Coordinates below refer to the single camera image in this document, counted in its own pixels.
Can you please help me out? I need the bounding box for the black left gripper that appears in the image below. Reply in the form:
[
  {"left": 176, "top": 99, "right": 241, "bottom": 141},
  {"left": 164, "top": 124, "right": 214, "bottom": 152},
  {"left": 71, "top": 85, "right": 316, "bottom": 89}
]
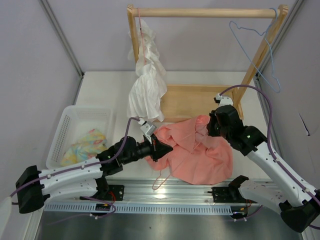
[{"left": 122, "top": 133, "right": 173, "bottom": 165}]

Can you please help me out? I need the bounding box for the pink skirt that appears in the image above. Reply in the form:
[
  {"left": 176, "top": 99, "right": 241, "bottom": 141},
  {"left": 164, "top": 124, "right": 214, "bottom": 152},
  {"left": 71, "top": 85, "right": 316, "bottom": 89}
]
[{"left": 145, "top": 115, "right": 233, "bottom": 185}]

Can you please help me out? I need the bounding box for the pink wire hanger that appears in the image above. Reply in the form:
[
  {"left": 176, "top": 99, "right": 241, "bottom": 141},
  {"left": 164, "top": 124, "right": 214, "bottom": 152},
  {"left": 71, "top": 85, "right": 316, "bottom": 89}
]
[{"left": 148, "top": 121, "right": 207, "bottom": 190}]

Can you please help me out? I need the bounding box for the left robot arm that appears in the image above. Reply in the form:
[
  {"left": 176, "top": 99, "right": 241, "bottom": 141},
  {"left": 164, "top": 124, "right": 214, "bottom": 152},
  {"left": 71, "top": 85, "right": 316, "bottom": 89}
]
[{"left": 14, "top": 134, "right": 173, "bottom": 214}]

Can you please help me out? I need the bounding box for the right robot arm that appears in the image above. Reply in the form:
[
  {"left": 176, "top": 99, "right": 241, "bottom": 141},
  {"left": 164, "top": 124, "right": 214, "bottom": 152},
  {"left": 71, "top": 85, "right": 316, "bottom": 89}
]
[{"left": 207, "top": 105, "right": 320, "bottom": 233}]

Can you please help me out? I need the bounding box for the white garment on hanger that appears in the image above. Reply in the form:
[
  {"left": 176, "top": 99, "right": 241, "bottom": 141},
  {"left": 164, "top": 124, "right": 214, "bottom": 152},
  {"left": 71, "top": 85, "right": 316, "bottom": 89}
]
[{"left": 126, "top": 20, "right": 167, "bottom": 122}]

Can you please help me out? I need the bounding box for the pink hanger with white garment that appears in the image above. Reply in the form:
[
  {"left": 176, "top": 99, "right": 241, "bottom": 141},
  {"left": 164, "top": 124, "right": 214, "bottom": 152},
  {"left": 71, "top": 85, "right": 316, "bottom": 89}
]
[{"left": 137, "top": 8, "right": 147, "bottom": 66}]

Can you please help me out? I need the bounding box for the wooden clothes rack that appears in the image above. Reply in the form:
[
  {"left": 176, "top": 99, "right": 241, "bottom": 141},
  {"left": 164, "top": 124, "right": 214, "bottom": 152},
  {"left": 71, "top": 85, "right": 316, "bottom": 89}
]
[{"left": 126, "top": 4, "right": 289, "bottom": 123}]

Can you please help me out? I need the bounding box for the pastel floral cloth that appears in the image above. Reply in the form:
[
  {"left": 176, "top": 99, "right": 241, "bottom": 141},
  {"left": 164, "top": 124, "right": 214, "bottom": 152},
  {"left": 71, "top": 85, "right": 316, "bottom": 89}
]
[{"left": 60, "top": 128, "right": 108, "bottom": 167}]

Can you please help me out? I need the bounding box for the white plastic basket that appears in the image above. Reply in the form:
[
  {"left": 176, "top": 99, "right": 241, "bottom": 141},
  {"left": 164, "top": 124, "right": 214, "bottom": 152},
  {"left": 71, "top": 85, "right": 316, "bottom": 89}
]
[{"left": 46, "top": 105, "right": 116, "bottom": 169}]

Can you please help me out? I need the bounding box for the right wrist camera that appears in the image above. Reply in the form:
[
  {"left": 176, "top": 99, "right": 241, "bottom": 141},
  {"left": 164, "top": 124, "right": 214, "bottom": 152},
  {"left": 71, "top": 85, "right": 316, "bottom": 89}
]
[{"left": 214, "top": 93, "right": 233, "bottom": 107}]

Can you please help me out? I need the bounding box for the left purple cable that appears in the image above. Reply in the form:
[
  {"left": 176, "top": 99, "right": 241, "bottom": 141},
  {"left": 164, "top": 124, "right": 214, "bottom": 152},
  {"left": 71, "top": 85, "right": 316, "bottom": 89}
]
[{"left": 9, "top": 117, "right": 141, "bottom": 206}]

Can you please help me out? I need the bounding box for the purple cable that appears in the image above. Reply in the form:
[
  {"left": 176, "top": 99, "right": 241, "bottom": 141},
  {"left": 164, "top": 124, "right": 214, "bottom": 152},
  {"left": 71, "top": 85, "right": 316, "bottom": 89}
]
[
  {"left": 9, "top": 117, "right": 141, "bottom": 206},
  {"left": 219, "top": 84, "right": 320, "bottom": 230}
]

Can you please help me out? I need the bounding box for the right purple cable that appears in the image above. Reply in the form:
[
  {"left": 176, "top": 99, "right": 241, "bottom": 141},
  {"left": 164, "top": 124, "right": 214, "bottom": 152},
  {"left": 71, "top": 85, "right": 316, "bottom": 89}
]
[{"left": 219, "top": 84, "right": 320, "bottom": 230}]

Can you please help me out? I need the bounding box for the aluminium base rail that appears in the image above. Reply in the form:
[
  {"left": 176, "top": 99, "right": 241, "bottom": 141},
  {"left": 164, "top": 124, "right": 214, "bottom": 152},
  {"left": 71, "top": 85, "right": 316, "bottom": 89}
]
[{"left": 44, "top": 179, "right": 267, "bottom": 218}]

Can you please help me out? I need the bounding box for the blue wire hanger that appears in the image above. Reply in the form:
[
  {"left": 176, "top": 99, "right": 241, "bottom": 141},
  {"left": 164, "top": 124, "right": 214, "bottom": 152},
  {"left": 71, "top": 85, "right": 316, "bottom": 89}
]
[{"left": 228, "top": 8, "right": 282, "bottom": 94}]

